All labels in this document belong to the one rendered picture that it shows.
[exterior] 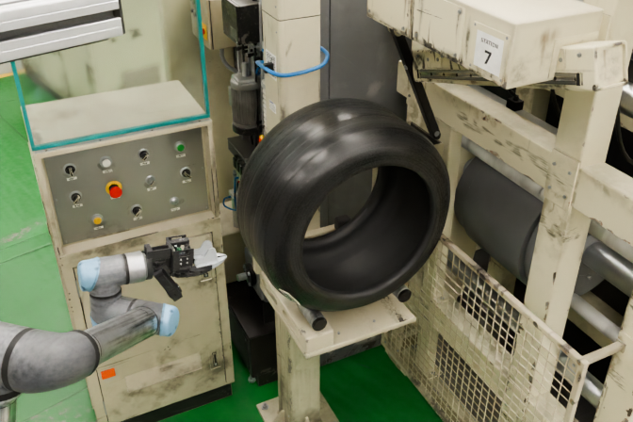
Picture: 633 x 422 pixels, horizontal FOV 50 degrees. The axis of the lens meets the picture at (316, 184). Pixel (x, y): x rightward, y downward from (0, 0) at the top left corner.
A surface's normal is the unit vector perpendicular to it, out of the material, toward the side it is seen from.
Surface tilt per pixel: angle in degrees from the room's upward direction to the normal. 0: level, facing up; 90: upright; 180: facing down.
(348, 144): 44
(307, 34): 90
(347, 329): 0
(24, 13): 90
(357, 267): 15
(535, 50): 90
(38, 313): 0
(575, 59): 90
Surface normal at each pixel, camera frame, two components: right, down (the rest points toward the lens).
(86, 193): 0.43, 0.45
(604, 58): 0.41, 0.17
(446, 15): -0.90, 0.22
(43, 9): 0.65, 0.38
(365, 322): 0.00, -0.86
